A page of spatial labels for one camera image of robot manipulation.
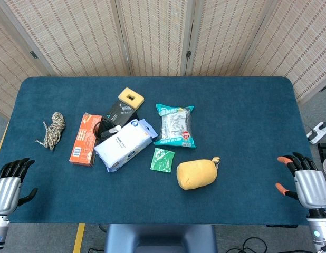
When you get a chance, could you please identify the silver right hand, orange fingertips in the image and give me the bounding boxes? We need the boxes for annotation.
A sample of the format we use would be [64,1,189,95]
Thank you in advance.
[275,152,326,210]

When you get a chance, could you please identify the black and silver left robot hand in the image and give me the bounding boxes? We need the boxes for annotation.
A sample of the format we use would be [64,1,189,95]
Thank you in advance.
[0,157,39,215]

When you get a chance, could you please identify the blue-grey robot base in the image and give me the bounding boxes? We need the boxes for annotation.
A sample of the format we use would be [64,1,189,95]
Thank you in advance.
[103,223,218,253]

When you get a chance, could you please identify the yellow floor tape strip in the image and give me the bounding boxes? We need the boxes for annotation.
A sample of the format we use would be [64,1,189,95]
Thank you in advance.
[0,122,10,166]
[73,223,86,253]

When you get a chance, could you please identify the white power strip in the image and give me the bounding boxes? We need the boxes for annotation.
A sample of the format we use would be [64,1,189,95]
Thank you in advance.
[306,120,326,145]

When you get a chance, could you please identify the blue table cloth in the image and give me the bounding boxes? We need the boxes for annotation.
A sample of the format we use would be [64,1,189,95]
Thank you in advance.
[0,76,315,226]

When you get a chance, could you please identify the orange cardboard box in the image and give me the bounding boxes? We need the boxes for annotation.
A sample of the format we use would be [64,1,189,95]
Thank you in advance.
[69,112,103,168]

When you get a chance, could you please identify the yellow plush pouch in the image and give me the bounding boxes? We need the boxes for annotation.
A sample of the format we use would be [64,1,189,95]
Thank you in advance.
[176,157,221,191]

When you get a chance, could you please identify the white tissue pack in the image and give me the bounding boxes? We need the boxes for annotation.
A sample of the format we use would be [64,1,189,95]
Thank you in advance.
[94,118,159,173]

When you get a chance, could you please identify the black printed box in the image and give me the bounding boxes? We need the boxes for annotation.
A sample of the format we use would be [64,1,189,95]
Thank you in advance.
[106,100,140,130]

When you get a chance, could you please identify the teal snack bag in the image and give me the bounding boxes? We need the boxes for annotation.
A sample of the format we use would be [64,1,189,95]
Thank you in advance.
[152,103,197,149]

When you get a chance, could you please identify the yellow sponge block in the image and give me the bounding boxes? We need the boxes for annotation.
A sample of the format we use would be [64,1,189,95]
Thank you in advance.
[117,87,145,111]

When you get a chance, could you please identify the green tea sachet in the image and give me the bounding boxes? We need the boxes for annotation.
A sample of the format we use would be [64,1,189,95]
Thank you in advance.
[149,147,176,174]

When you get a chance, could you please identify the woven folding screen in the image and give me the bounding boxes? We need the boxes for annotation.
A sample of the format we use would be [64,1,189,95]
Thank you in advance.
[0,0,326,119]

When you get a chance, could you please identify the beige braided rope bundle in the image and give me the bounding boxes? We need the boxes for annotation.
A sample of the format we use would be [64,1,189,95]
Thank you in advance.
[34,111,66,151]

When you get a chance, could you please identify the black floor cable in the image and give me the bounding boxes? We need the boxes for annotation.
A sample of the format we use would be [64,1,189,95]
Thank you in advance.
[225,236,269,253]

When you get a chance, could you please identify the black ring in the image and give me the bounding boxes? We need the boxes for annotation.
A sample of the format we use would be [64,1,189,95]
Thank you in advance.
[93,119,119,140]

